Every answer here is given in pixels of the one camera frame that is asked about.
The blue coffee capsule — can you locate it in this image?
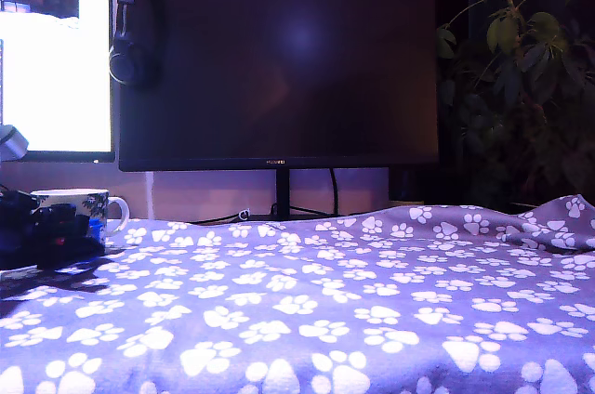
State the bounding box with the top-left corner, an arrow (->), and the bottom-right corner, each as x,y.
87,216 -> 107,240

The cartoon print ceramic mug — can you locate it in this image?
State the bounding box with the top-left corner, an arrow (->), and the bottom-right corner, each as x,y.
30,188 -> 130,246

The lit white screen monitor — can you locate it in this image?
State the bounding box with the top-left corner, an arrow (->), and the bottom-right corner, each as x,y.
0,0 -> 116,164

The black over-ear headphones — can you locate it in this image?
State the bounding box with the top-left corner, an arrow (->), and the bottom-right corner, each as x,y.
108,0 -> 164,91

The grey paw print blanket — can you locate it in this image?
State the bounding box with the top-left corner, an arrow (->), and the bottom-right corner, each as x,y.
0,193 -> 595,394

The large black monitor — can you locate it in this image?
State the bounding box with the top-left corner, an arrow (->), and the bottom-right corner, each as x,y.
118,0 -> 441,221

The green leafy houseplant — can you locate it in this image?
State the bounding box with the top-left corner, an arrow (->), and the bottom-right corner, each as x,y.
436,0 -> 595,214

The pale grey camera box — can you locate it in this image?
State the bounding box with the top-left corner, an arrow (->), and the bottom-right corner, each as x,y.
0,125 -> 30,162

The thin black cable with plug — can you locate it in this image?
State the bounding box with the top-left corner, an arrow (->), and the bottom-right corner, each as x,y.
192,213 -> 243,226

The black monitor power cable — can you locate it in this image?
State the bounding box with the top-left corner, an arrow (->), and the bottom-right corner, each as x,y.
327,168 -> 341,218

